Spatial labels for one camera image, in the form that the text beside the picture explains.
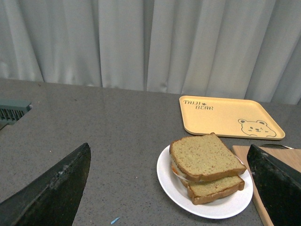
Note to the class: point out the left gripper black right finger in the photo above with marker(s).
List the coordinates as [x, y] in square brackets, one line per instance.
[278, 185]

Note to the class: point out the green slotted rack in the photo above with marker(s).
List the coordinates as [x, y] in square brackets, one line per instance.
[12, 110]

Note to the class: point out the white round plate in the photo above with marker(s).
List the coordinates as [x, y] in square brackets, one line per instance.
[219, 209]

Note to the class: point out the grey curtain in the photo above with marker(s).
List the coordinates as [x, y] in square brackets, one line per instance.
[247, 49]

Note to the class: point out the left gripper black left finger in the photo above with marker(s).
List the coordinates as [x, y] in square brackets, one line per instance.
[53, 198]

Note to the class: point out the fake fried egg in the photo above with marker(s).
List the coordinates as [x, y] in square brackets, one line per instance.
[180, 174]

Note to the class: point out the bread slice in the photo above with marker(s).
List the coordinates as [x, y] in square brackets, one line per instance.
[205, 157]
[209, 191]

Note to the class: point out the wooden cutting board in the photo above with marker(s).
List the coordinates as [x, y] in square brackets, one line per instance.
[291, 157]

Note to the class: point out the yellow bear tray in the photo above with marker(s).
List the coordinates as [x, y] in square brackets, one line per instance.
[228, 118]

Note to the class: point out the black cutting board handle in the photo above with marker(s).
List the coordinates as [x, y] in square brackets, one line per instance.
[276, 146]

